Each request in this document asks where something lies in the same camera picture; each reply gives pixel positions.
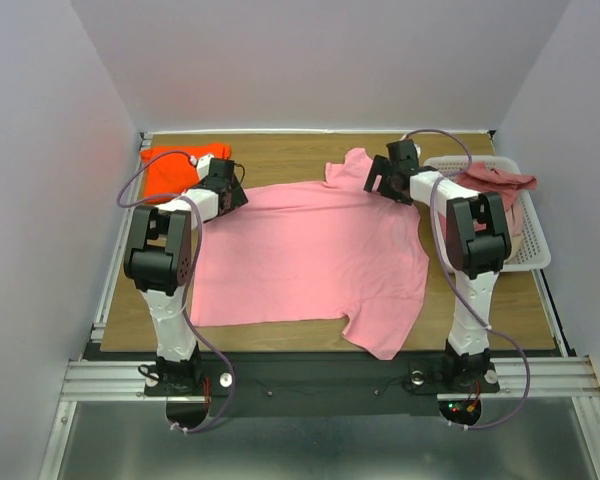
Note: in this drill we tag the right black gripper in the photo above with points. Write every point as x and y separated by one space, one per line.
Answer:
383 175

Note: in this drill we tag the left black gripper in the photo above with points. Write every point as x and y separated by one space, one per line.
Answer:
238 197

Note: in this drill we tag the pink t-shirt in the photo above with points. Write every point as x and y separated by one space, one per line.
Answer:
316 250

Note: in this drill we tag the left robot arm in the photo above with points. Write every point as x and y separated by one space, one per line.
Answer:
161 253

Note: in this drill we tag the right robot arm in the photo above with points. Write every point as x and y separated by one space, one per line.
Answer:
472 243

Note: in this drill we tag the folded orange t-shirt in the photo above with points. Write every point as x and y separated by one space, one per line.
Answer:
176 172

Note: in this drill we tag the dusty red t-shirt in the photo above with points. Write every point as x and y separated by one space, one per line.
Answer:
482 178

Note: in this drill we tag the light pink garment in basket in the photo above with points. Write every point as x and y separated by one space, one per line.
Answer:
515 223

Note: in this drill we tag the white plastic laundry basket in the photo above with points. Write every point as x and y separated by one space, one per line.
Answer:
530 250

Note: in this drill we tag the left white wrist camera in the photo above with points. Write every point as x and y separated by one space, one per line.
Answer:
201 164

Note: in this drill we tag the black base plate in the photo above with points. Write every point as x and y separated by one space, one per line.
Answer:
317 384

